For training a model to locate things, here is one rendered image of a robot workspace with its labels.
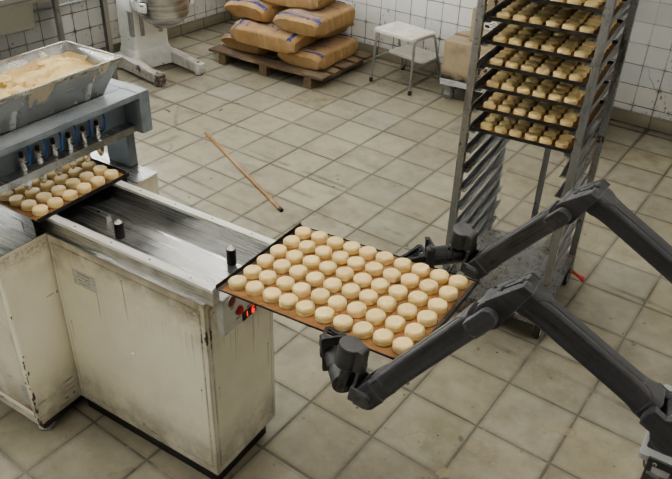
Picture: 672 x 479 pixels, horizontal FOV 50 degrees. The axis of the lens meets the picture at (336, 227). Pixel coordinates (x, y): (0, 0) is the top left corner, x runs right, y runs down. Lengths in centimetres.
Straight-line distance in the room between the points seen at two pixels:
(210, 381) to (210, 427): 22
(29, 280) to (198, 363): 67
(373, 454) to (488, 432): 47
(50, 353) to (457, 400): 159
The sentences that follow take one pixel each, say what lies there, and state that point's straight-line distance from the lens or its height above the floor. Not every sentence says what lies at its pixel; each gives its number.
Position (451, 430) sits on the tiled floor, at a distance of 297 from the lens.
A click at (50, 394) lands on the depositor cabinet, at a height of 19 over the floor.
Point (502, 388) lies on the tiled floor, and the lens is 318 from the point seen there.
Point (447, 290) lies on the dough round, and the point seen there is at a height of 102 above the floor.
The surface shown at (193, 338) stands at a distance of 227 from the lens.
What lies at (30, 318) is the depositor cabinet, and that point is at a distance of 270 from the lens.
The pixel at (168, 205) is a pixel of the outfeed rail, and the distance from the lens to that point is 254.
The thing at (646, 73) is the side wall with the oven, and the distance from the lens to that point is 576.
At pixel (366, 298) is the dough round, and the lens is 189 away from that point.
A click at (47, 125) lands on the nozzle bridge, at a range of 252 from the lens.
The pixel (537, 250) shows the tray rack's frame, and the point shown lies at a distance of 380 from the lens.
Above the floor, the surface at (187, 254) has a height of 84.
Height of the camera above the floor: 217
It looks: 32 degrees down
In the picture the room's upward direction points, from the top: 2 degrees clockwise
